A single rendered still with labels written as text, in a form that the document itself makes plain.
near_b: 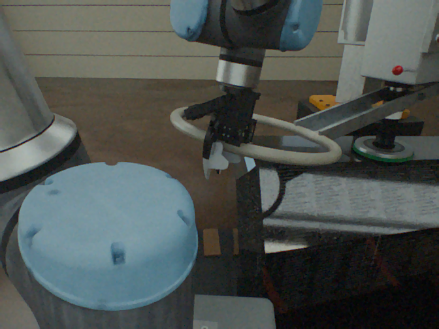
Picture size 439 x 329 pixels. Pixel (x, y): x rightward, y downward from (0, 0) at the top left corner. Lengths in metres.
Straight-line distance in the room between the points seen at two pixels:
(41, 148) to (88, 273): 0.17
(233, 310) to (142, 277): 0.37
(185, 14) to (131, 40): 7.07
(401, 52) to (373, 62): 0.10
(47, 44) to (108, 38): 1.41
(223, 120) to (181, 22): 0.21
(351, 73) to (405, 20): 1.01
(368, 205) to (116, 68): 7.02
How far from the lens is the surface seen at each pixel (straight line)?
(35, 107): 0.38
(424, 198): 1.42
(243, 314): 0.60
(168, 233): 0.26
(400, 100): 1.31
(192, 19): 0.52
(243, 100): 0.65
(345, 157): 1.35
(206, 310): 0.60
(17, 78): 0.37
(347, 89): 2.26
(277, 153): 0.69
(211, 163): 0.68
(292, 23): 0.44
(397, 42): 1.28
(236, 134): 0.66
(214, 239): 2.04
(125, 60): 7.70
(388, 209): 1.33
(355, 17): 2.15
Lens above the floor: 1.32
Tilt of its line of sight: 26 degrees down
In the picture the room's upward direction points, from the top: straight up
